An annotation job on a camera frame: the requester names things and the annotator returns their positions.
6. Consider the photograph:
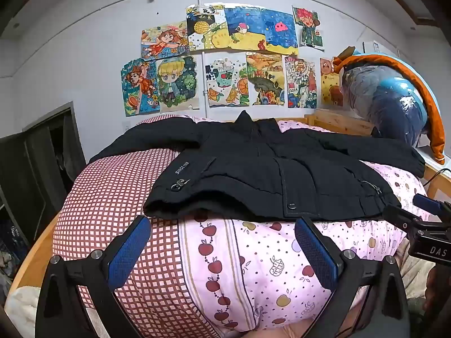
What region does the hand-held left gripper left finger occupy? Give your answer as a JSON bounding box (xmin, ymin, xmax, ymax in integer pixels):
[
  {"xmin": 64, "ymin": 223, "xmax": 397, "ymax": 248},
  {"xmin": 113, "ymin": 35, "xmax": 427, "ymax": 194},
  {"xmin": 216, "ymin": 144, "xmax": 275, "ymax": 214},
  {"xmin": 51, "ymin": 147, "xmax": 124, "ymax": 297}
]
[{"xmin": 35, "ymin": 215, "xmax": 152, "ymax": 338}]

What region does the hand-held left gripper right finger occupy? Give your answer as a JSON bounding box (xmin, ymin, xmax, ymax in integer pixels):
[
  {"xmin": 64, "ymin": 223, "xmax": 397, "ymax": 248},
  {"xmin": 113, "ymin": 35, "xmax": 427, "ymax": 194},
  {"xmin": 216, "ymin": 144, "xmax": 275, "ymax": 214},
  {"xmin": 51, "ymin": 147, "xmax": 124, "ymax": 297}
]
[{"xmin": 294, "ymin": 215, "xmax": 411, "ymax": 338}]

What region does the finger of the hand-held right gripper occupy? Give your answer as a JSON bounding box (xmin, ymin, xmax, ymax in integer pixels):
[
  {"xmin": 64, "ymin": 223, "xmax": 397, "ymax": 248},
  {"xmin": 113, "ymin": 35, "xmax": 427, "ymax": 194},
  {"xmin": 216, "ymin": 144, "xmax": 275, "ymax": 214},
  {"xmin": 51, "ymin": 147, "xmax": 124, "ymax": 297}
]
[
  {"xmin": 383, "ymin": 204, "xmax": 424, "ymax": 232},
  {"xmin": 413, "ymin": 194, "xmax": 451, "ymax": 219}
]

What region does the black jacket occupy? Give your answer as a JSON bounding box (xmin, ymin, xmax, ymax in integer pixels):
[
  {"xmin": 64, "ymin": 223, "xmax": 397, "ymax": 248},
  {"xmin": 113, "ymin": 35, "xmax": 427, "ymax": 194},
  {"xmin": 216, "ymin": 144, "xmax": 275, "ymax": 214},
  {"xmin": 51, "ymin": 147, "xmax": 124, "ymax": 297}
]
[{"xmin": 88, "ymin": 110, "xmax": 427, "ymax": 221}]

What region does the beige cloth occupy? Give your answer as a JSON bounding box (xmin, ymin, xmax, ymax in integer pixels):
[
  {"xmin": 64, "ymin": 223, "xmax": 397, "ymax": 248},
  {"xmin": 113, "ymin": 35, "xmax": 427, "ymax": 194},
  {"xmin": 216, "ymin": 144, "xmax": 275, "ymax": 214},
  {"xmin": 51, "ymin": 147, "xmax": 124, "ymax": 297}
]
[{"xmin": 398, "ymin": 243, "xmax": 438, "ymax": 301}]

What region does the blue plastic-wrapped bundle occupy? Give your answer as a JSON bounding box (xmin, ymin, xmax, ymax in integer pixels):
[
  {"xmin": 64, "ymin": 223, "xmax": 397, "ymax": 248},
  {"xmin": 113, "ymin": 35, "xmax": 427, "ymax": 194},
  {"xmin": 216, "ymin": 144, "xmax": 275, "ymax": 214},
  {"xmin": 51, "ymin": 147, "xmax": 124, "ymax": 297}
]
[{"xmin": 343, "ymin": 63, "xmax": 430, "ymax": 148}]

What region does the white fluffy cloth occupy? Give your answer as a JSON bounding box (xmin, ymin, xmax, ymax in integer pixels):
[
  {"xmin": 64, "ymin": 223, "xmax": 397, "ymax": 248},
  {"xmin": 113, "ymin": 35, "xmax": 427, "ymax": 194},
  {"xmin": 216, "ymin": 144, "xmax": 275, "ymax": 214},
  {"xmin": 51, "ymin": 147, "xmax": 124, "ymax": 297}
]
[{"xmin": 4, "ymin": 284, "xmax": 40, "ymax": 338}]

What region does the dark wardrobe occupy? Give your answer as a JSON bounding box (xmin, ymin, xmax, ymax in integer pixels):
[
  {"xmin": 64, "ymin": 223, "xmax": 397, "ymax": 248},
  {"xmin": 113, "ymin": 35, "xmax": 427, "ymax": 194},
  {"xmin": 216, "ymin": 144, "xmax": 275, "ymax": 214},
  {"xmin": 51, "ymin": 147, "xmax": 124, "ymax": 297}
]
[{"xmin": 0, "ymin": 101, "xmax": 87, "ymax": 289}]

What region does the black cable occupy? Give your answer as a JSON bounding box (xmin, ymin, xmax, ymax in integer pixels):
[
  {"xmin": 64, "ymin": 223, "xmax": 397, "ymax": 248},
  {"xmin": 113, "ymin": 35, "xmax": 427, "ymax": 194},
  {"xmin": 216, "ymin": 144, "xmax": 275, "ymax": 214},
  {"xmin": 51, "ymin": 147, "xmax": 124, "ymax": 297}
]
[{"xmin": 422, "ymin": 168, "xmax": 451, "ymax": 188}]

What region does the wooden bed frame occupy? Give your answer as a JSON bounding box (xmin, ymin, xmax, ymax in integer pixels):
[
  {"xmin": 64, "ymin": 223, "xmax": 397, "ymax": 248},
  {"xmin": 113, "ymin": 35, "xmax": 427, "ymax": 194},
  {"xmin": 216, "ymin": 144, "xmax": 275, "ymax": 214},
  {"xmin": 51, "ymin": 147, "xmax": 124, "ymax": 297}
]
[{"xmin": 7, "ymin": 109, "xmax": 451, "ymax": 298}]

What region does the bear wall drawing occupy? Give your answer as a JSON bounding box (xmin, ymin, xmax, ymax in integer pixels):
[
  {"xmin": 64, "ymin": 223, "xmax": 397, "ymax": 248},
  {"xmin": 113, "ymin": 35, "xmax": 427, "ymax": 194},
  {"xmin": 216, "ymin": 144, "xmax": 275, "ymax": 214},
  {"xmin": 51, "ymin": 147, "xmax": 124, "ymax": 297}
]
[{"xmin": 319, "ymin": 58, "xmax": 345, "ymax": 108}]

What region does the orange-dress girl wall drawing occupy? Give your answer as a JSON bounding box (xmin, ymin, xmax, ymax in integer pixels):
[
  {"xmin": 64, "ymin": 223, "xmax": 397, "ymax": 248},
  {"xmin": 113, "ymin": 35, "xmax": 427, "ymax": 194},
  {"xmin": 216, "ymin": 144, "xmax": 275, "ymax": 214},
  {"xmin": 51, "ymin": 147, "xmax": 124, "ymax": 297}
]
[{"xmin": 121, "ymin": 58, "xmax": 161, "ymax": 117}]

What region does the city wall drawing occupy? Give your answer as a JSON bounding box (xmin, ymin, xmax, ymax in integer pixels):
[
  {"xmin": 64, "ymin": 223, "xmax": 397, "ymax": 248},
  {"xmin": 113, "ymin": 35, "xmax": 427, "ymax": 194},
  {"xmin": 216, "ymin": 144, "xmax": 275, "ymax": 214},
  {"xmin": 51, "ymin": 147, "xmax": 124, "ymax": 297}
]
[{"xmin": 284, "ymin": 56, "xmax": 318, "ymax": 109}]

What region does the blond figure wall drawing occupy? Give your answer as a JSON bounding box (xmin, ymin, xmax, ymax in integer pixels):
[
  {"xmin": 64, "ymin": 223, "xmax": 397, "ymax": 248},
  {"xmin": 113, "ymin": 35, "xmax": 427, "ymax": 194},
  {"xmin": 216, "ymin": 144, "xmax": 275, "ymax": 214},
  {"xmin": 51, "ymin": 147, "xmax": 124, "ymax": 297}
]
[{"xmin": 155, "ymin": 54, "xmax": 200, "ymax": 112}]

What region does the landscape wall drawing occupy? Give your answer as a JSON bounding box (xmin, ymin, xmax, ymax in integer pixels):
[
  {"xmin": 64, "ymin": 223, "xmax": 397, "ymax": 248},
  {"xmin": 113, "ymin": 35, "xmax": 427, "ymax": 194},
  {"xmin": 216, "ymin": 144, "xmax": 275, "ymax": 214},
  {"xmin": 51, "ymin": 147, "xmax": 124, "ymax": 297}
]
[{"xmin": 246, "ymin": 52, "xmax": 285, "ymax": 106}]

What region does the oranges and drink wall drawing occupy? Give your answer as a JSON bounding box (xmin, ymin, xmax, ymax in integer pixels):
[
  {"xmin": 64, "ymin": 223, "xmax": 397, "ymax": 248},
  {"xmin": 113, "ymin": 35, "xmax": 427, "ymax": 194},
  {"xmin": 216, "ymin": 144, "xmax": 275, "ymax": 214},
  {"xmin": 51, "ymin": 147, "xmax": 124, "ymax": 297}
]
[{"xmin": 205, "ymin": 58, "xmax": 250, "ymax": 108}]

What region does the red-haired figure wall drawing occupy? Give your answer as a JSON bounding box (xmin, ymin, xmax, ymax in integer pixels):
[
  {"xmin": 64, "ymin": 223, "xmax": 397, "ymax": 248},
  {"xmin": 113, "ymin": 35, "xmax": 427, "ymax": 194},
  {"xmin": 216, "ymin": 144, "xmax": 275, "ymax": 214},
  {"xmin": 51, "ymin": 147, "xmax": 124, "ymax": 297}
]
[{"xmin": 292, "ymin": 6, "xmax": 324, "ymax": 51}]

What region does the orange-haired girl wall drawing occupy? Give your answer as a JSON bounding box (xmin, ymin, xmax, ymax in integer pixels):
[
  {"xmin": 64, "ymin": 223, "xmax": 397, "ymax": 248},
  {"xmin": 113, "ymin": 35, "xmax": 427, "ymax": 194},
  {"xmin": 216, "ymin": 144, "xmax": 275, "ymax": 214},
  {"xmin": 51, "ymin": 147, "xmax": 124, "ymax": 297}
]
[{"xmin": 141, "ymin": 21, "xmax": 190, "ymax": 60}]

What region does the pink blob blue wall drawing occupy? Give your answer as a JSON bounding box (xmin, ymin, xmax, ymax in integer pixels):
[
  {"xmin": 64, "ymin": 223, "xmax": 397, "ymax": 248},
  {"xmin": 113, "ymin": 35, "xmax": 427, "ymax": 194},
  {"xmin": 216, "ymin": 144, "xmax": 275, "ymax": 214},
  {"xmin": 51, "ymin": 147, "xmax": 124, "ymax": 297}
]
[{"xmin": 261, "ymin": 9, "xmax": 300, "ymax": 56}]

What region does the fish on beach wall drawing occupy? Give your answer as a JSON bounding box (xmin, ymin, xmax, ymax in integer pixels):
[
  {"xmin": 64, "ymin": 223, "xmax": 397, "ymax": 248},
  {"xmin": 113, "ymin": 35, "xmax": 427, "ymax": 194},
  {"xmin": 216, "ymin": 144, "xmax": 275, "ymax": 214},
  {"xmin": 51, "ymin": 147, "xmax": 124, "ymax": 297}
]
[{"xmin": 224, "ymin": 7, "xmax": 266, "ymax": 53}]

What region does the pineapple wall drawing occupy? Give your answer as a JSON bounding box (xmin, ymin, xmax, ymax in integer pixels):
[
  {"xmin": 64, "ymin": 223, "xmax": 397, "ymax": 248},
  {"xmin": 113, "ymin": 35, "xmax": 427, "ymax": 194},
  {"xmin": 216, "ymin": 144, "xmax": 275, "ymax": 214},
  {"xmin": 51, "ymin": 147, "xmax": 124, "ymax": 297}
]
[{"xmin": 186, "ymin": 4, "xmax": 230, "ymax": 52}]

